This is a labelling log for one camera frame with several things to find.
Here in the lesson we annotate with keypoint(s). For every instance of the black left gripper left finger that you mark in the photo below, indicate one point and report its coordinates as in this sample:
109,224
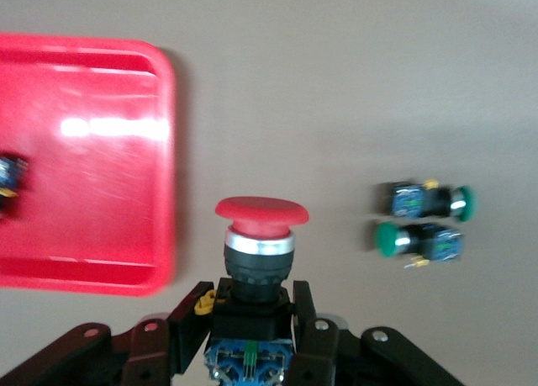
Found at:
185,331

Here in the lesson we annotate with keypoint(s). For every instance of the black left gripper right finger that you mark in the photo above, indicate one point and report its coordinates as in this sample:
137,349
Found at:
313,348

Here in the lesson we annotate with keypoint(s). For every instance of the red mushroom push button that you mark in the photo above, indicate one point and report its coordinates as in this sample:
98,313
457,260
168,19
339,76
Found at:
8,171
260,211

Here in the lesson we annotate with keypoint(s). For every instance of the green push button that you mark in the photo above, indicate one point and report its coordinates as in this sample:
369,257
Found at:
388,239
407,201

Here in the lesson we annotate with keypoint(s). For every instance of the red plastic tray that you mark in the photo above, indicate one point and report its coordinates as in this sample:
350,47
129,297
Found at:
105,171

